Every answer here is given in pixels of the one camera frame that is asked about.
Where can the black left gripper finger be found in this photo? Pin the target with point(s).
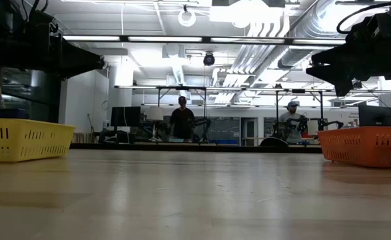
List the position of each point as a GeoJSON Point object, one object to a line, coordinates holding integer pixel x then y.
{"type": "Point", "coordinates": [82, 61]}

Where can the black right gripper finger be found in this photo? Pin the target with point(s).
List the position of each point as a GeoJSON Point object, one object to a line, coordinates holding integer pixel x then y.
{"type": "Point", "coordinates": [331, 56]}
{"type": "Point", "coordinates": [335, 78]}

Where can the dark blue box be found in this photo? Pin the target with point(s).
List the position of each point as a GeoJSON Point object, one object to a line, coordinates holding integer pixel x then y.
{"type": "Point", "coordinates": [10, 114]}

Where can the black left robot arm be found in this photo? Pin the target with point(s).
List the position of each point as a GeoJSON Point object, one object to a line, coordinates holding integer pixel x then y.
{"type": "Point", "coordinates": [2, 33]}

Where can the black computer monitor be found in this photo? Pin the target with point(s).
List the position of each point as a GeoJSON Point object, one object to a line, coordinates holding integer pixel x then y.
{"type": "Point", "coordinates": [375, 116]}
{"type": "Point", "coordinates": [125, 116]}

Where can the person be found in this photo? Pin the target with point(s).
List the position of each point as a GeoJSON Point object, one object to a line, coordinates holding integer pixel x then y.
{"type": "Point", "coordinates": [182, 120]}
{"type": "Point", "coordinates": [291, 121]}

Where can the orange plastic basket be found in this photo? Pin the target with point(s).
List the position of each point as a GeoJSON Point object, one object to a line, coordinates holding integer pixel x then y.
{"type": "Point", "coordinates": [365, 146]}

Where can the black curved clamp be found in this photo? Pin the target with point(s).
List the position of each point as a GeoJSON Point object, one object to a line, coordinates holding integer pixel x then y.
{"type": "Point", "coordinates": [111, 140]}
{"type": "Point", "coordinates": [274, 142]}

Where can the overhead light bar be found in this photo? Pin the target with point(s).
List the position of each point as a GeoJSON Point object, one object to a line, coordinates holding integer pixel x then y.
{"type": "Point", "coordinates": [165, 39]}

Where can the white lampshade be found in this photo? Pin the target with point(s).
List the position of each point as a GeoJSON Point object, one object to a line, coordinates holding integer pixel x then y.
{"type": "Point", "coordinates": [155, 113]}

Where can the yellow plastic basket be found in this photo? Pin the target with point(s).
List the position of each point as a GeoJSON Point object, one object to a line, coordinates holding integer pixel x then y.
{"type": "Point", "coordinates": [22, 140]}

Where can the black ceiling spotlight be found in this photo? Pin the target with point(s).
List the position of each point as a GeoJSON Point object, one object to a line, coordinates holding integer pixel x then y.
{"type": "Point", "coordinates": [209, 59]}

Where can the black background frame rig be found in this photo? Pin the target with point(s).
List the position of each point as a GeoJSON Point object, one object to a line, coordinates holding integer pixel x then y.
{"type": "Point", "coordinates": [298, 90]}
{"type": "Point", "coordinates": [182, 88]}

